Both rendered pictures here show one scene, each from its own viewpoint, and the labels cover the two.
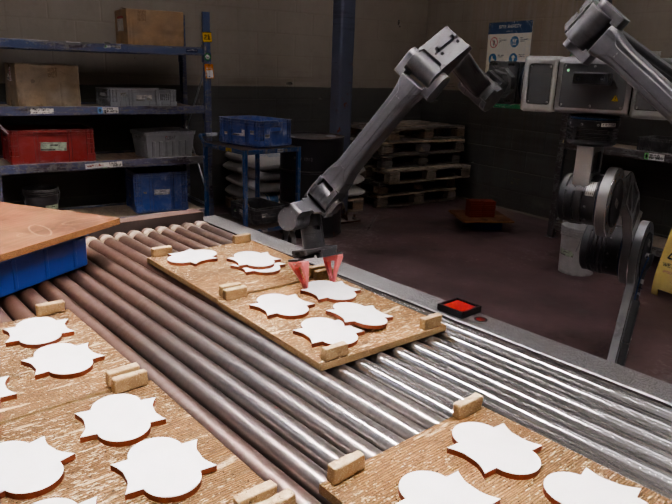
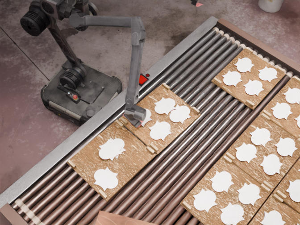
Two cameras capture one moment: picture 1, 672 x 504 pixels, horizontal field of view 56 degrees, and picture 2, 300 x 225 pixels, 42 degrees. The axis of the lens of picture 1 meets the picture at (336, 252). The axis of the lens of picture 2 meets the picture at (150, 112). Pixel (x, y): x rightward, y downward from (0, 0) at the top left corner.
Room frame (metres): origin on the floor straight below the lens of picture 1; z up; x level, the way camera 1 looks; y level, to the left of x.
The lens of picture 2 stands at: (1.66, 1.33, 3.05)
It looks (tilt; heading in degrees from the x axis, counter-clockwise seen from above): 57 degrees down; 260
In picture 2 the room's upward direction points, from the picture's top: 4 degrees clockwise
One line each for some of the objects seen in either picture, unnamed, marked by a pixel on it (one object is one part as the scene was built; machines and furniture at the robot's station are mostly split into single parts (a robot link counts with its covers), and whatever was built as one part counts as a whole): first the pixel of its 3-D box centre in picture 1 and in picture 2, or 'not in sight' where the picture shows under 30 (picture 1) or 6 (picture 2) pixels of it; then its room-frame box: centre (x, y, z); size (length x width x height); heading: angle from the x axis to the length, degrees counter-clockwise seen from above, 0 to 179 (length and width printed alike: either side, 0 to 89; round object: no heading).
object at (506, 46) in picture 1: (505, 65); not in sight; (7.17, -1.77, 1.55); 0.61 x 0.02 x 0.91; 35
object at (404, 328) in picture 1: (328, 315); (160, 117); (1.36, 0.01, 0.93); 0.41 x 0.35 x 0.02; 39
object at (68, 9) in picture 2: (498, 82); (67, 10); (1.88, -0.45, 1.45); 0.09 x 0.08 x 0.12; 55
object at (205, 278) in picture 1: (236, 267); (111, 158); (1.69, 0.28, 0.93); 0.41 x 0.35 x 0.02; 40
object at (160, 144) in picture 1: (163, 142); not in sight; (5.87, 1.63, 0.76); 0.50 x 0.36 x 0.24; 130
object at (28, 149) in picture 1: (48, 143); not in sight; (5.34, 2.45, 0.78); 0.66 x 0.45 x 0.28; 125
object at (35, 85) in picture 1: (42, 84); not in sight; (5.37, 2.47, 1.26); 0.49 x 0.38 x 0.34; 131
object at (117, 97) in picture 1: (136, 97); not in sight; (5.74, 1.81, 1.16); 0.60 x 0.40 x 0.15; 127
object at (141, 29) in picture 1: (149, 29); not in sight; (5.83, 1.69, 1.74); 0.50 x 0.38 x 0.32; 125
